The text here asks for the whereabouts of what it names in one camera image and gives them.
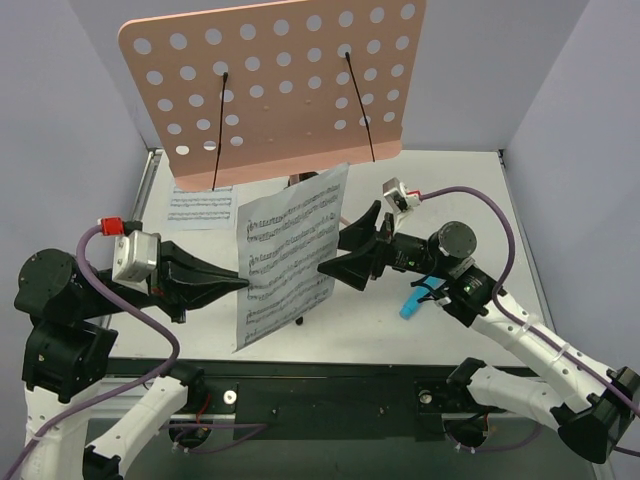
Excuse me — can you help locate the sheet music page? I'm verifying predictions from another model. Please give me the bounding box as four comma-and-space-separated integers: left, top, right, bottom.
236, 164, 349, 351
166, 185, 237, 231

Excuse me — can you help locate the pink perforated music stand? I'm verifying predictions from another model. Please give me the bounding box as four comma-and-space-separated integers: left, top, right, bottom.
118, 1, 427, 192

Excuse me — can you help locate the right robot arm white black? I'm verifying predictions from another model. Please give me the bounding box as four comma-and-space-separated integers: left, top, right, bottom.
318, 202, 639, 464

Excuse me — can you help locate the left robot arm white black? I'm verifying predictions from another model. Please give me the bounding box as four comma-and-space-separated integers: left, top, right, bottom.
9, 231, 247, 479

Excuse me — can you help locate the blue toy microphone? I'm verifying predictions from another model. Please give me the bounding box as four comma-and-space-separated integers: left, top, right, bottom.
399, 277, 444, 320

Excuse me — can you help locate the black microphone desk stand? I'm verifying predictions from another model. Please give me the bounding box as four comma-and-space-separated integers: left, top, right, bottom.
287, 171, 318, 187

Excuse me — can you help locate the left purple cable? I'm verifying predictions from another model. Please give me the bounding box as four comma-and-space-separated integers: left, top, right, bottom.
9, 224, 271, 480

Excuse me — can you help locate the purple cable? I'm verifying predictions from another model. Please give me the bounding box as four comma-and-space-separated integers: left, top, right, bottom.
9, 224, 271, 480
419, 185, 640, 455

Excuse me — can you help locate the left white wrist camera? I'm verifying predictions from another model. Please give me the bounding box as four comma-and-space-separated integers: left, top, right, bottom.
99, 217, 160, 285

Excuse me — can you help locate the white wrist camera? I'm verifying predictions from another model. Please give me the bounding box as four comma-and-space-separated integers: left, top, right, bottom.
382, 178, 421, 215
99, 217, 160, 285

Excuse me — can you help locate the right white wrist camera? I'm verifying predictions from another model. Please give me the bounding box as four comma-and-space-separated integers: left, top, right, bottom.
382, 178, 421, 215

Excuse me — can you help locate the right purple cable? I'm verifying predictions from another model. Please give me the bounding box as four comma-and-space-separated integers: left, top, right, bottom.
419, 185, 640, 455

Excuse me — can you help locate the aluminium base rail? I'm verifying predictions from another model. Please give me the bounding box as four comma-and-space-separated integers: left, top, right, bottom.
99, 375, 551, 420

